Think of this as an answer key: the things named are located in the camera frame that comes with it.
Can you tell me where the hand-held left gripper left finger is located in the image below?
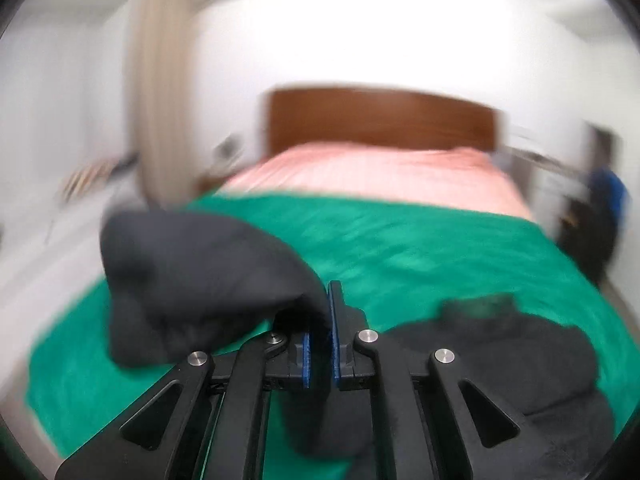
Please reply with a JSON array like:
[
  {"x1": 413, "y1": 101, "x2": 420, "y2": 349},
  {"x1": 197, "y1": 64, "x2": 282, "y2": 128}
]
[{"x1": 55, "y1": 331, "x2": 315, "y2": 480}]

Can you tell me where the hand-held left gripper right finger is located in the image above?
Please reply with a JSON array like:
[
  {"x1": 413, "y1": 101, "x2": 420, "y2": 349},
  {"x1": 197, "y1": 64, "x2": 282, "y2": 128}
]
[{"x1": 327, "y1": 280, "x2": 591, "y2": 480}]

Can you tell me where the black puffer jacket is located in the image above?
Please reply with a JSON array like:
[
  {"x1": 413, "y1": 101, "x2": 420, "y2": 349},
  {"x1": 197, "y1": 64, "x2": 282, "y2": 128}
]
[{"x1": 100, "y1": 209, "x2": 617, "y2": 480}]

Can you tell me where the green floral blanket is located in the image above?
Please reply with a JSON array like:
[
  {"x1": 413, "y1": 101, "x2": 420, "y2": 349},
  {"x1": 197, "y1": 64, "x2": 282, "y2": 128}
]
[{"x1": 25, "y1": 192, "x2": 640, "y2": 480}]

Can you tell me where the pink striped bed sheet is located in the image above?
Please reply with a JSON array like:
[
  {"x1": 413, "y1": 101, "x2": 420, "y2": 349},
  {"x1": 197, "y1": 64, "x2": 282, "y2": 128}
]
[{"x1": 220, "y1": 142, "x2": 533, "y2": 221}]

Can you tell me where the wooden nightstand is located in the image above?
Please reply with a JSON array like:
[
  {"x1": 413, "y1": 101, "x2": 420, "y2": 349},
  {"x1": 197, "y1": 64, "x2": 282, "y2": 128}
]
[{"x1": 197, "y1": 172, "x2": 236, "y2": 193}]

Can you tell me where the small white fan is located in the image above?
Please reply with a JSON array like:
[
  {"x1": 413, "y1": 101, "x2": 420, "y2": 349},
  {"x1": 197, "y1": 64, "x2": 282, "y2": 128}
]
[{"x1": 215, "y1": 135, "x2": 246, "y2": 161}]

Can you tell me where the wooden headboard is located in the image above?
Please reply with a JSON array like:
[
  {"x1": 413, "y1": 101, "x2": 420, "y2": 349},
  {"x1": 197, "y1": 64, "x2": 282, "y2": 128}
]
[{"x1": 267, "y1": 87, "x2": 498, "y2": 158}]

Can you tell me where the white desk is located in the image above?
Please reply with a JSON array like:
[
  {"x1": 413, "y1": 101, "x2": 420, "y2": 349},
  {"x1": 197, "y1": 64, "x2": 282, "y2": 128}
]
[{"x1": 500, "y1": 135, "x2": 596, "y2": 241}]

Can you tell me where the white drawer cabinet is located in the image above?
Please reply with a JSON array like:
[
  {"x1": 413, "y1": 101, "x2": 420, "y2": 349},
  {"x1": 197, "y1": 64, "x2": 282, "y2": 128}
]
[{"x1": 0, "y1": 175, "x2": 151, "y2": 411}]

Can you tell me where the black coat on chair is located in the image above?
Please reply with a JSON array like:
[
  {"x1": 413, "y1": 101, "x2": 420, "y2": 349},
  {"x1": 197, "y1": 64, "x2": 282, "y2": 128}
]
[{"x1": 555, "y1": 167, "x2": 631, "y2": 286}]

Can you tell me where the striped cushion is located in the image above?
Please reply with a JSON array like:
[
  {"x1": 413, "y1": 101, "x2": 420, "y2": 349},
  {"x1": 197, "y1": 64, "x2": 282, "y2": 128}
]
[{"x1": 62, "y1": 157, "x2": 126, "y2": 198}]

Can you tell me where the beige curtain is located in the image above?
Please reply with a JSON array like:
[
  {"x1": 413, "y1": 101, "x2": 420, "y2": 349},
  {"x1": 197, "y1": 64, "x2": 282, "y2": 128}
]
[{"x1": 127, "y1": 0, "x2": 201, "y2": 206}]

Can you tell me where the blue garment on chair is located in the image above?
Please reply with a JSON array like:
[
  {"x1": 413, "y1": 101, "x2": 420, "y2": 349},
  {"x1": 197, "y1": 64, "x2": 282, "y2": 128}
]
[{"x1": 595, "y1": 170, "x2": 629, "y2": 211}]

